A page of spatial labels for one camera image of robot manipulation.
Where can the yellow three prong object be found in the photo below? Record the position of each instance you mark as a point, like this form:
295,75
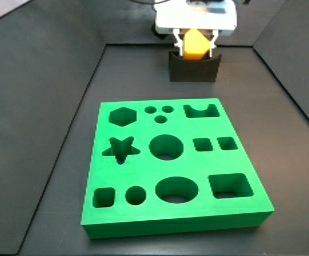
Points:
195,45

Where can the black curved fixture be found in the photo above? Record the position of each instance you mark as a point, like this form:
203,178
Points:
190,70

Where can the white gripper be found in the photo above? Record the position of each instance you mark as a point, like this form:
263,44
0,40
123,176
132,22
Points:
207,15

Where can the green shape sorter block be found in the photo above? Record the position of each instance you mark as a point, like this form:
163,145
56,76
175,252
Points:
168,171

